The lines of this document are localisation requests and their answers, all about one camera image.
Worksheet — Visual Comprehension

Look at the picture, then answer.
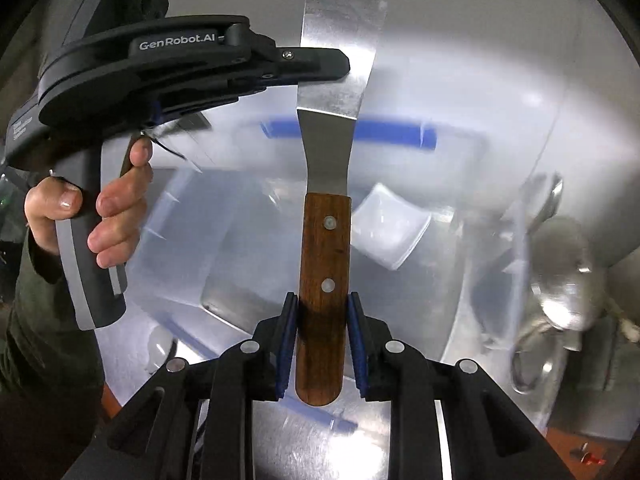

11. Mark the wooden handled metal spatula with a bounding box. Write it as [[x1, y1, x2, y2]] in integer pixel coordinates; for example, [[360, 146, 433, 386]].
[[295, 0, 387, 406]]

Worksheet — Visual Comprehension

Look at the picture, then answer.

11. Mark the dark green sleeve forearm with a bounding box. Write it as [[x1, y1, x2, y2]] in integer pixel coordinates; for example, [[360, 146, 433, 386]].
[[1, 234, 104, 479]]

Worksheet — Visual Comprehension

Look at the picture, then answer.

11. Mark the person's left hand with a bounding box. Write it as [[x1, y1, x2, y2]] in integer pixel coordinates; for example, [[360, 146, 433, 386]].
[[24, 138, 153, 269]]

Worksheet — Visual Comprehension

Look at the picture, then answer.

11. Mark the large metal ladle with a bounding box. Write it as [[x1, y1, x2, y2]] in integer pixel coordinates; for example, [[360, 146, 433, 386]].
[[510, 216, 604, 394]]

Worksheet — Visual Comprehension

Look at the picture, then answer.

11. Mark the clear plastic storage bin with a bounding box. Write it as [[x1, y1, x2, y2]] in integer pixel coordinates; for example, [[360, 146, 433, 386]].
[[73, 61, 568, 479]]

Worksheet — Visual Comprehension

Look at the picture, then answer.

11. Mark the metal spoon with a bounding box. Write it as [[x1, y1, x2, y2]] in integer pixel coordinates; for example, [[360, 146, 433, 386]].
[[522, 172, 564, 235]]

